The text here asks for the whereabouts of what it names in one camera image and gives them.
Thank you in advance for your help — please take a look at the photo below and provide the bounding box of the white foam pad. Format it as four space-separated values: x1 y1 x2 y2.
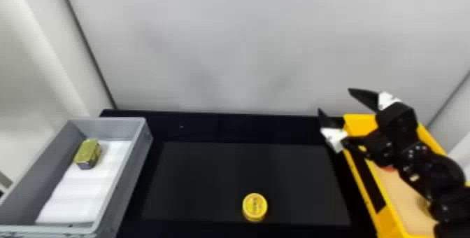
35 139 133 226

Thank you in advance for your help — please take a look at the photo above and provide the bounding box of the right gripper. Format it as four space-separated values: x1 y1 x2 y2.
317 88 423 169

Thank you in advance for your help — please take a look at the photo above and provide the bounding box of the yellow rectangular box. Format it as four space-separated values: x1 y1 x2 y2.
341 113 449 238

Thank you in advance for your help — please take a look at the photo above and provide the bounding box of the gold snack packet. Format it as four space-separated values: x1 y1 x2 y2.
73 138 103 170

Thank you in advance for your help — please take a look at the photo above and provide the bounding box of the yellow can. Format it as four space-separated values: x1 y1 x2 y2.
241 192 269 223

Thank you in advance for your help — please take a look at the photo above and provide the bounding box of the grey crate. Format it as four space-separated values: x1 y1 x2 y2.
0 116 154 238

